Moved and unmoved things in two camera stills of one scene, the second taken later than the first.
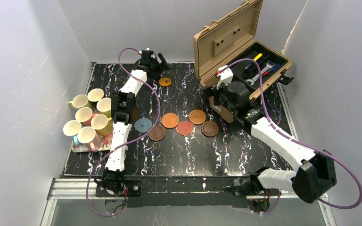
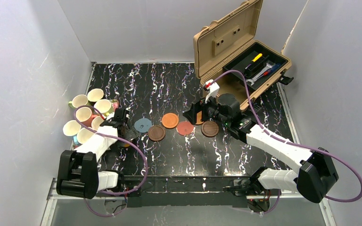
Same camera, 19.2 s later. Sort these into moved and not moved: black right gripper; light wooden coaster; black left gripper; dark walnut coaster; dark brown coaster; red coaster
Moved: black left gripper; black right gripper
Not moved: dark walnut coaster; red coaster; light wooden coaster; dark brown coaster
